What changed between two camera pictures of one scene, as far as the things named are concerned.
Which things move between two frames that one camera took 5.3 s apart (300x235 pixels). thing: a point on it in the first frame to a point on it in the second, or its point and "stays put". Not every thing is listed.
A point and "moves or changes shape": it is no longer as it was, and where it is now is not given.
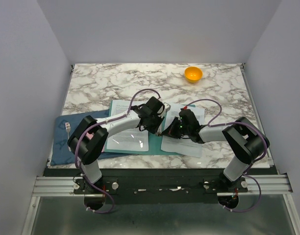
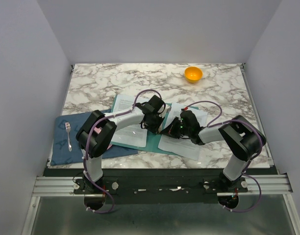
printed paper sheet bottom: [181, 145] stays put
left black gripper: [154, 129] stays put
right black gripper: [170, 131] stays put
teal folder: [154, 142] moves or changes shape
